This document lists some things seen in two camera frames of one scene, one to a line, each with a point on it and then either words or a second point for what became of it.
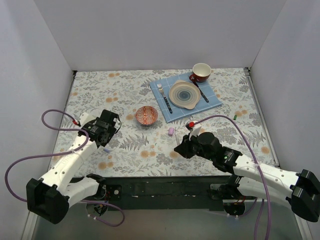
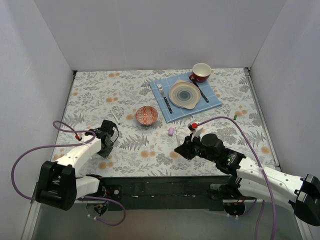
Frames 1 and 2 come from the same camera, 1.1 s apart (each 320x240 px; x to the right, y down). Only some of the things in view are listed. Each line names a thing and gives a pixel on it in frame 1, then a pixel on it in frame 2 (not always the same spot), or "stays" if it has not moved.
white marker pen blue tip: (178, 141) stays
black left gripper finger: (104, 137) -> (105, 150)
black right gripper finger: (186, 148) stays
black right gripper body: (187, 145) stays
